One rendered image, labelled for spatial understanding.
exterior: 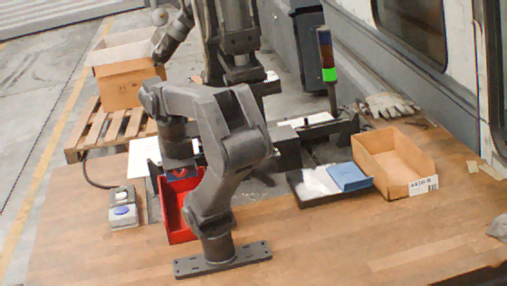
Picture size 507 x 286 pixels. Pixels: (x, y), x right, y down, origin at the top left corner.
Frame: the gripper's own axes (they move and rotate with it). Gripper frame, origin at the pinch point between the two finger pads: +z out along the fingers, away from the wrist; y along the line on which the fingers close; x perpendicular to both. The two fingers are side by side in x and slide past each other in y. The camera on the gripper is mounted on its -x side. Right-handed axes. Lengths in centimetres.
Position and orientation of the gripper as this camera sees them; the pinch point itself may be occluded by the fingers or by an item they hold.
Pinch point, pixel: (180, 173)
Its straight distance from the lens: 143.6
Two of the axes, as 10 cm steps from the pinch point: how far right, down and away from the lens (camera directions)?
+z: 0.3, 6.1, 7.9
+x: -9.7, 2.1, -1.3
